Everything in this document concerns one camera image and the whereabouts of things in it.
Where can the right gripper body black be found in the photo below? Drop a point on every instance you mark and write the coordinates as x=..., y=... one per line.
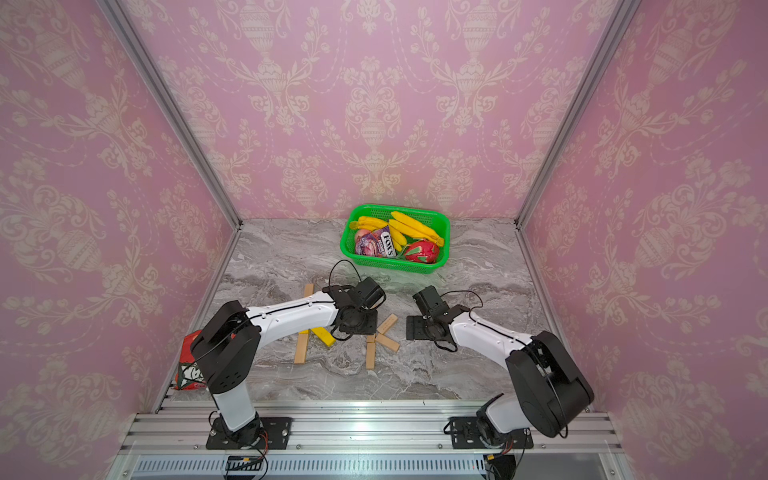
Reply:
x=417, y=330

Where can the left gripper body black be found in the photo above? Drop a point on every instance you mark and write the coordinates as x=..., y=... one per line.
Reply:
x=365, y=324

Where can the natural block cluster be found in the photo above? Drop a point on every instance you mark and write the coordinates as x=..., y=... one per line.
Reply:
x=388, y=323
x=370, y=355
x=387, y=342

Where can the natural block cluster bottom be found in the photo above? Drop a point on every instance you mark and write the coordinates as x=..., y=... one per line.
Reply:
x=370, y=355

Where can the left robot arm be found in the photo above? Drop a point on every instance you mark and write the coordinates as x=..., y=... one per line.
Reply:
x=225, y=349

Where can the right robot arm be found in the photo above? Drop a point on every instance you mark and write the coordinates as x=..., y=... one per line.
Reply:
x=549, y=389

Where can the red dragon fruit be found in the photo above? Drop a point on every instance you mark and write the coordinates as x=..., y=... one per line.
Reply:
x=422, y=251

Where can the purple snack packet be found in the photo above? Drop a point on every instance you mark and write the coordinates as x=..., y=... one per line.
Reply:
x=375, y=243

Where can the banana bunch left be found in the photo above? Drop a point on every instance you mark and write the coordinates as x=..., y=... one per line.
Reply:
x=368, y=223

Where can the banana bunch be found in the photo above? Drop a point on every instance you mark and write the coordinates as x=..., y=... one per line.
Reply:
x=413, y=228
x=368, y=223

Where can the banana bunch right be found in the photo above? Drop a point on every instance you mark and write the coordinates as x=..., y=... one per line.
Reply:
x=413, y=228

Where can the green plastic basket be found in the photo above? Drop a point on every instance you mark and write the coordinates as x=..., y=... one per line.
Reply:
x=433, y=219

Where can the red snack bag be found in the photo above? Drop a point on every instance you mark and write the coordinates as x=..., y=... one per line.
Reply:
x=188, y=375

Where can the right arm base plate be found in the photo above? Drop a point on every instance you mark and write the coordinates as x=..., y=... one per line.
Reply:
x=467, y=432

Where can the aluminium front rail frame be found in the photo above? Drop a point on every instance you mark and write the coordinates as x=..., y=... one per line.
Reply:
x=382, y=439

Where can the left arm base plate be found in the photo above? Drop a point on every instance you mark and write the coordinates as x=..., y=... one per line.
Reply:
x=263, y=433

